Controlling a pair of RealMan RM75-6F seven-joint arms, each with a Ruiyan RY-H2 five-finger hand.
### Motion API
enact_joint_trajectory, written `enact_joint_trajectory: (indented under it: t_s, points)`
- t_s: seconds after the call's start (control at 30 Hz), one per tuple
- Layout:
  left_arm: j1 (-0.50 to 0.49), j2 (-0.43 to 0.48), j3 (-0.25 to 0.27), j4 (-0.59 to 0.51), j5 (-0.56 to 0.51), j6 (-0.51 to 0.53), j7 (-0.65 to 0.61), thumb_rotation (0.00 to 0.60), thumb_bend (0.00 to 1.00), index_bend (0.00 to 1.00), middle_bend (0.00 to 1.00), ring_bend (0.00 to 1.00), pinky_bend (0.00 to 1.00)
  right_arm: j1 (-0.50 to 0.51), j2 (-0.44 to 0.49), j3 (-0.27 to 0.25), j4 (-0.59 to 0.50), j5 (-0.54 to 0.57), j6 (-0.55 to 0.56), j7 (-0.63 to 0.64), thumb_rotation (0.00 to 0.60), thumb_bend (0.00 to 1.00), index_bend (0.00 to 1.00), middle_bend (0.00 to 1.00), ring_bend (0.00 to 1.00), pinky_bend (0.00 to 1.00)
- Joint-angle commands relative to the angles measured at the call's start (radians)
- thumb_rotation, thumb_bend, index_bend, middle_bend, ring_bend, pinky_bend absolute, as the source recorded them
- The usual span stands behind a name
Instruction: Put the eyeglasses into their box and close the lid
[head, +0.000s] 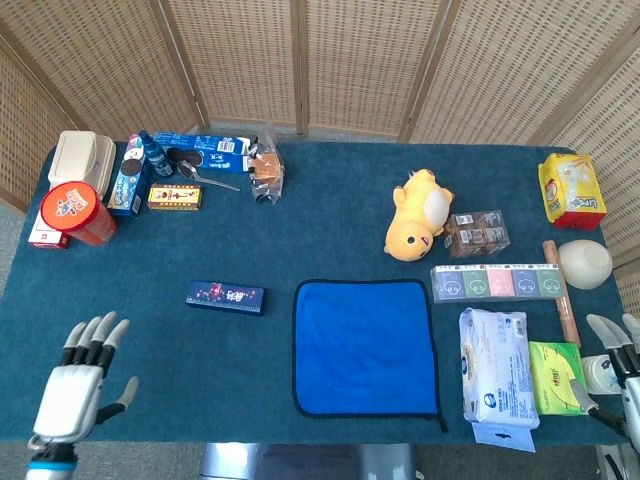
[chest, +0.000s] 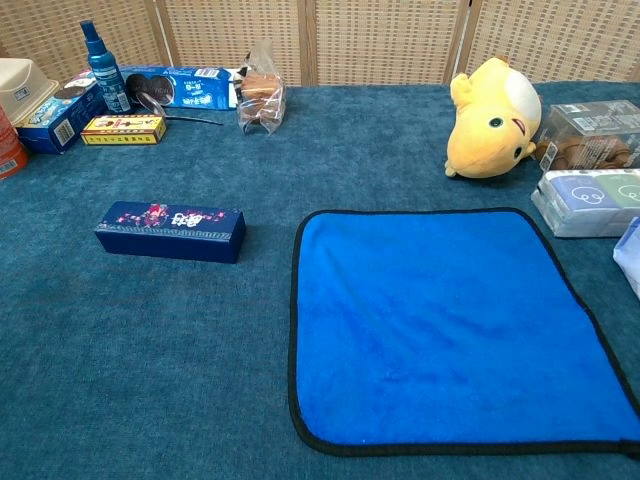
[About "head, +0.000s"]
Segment white wet wipes pack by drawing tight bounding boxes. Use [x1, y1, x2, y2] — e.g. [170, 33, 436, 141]
[458, 307, 542, 454]

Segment blue microfiber cloth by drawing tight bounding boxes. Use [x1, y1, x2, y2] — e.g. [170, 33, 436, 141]
[292, 278, 449, 434]

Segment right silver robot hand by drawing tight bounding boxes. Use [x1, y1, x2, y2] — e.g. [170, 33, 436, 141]
[569, 313, 640, 441]

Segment yellow red snack bag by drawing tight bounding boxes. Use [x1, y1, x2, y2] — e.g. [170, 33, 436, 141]
[537, 152, 609, 232]

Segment cream plastic lunch box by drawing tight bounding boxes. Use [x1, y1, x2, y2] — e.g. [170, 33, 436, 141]
[47, 129, 117, 201]

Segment red snack can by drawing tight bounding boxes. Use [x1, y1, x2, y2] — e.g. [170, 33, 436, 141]
[39, 180, 119, 246]

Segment wooden rolling pin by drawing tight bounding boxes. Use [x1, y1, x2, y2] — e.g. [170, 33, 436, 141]
[542, 239, 583, 348]

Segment multicolour pocket tissue pack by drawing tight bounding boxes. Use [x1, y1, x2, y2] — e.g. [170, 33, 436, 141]
[429, 262, 569, 305]

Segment clear box of brown sweets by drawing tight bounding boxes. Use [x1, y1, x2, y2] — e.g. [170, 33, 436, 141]
[443, 209, 512, 260]

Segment metal spoon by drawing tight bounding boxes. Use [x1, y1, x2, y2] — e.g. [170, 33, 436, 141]
[177, 159, 242, 193]

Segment short blue cookie box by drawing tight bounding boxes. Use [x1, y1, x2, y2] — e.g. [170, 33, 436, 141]
[107, 133, 154, 219]

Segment blue spray bottle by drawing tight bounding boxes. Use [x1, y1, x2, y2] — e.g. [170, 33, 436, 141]
[137, 130, 175, 179]

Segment small red white box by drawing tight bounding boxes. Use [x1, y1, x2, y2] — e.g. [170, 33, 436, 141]
[27, 219, 72, 250]

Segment clear bag of bread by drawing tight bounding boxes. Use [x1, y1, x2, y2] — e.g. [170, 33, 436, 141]
[247, 130, 286, 206]

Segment green tissue pack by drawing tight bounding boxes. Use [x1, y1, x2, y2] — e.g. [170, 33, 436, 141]
[527, 340, 594, 417]

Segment blue glasses case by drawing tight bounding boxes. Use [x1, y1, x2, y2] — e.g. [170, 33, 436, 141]
[185, 279, 266, 319]

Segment cream bowl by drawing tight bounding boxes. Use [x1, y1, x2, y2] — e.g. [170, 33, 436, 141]
[557, 238, 614, 290]

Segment yellow plush toy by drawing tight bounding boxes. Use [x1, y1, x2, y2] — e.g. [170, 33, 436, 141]
[383, 168, 455, 262]

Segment teal table cover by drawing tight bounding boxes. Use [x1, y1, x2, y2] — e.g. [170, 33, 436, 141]
[0, 141, 634, 446]

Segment small yellow red box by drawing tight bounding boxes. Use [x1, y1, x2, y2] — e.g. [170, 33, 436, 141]
[147, 183, 204, 212]

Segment white floral cup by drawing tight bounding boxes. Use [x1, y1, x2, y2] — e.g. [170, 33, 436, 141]
[582, 353, 624, 396]

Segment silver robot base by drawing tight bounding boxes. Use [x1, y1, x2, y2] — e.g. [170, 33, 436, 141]
[199, 442, 417, 480]

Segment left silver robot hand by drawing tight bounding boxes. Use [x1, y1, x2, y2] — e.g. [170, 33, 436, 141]
[27, 310, 141, 446]

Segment long blue cookie box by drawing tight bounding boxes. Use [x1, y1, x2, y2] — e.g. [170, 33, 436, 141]
[152, 131, 254, 175]

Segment wooden rattan folding screen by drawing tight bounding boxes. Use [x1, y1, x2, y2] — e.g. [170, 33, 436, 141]
[0, 0, 640, 324]

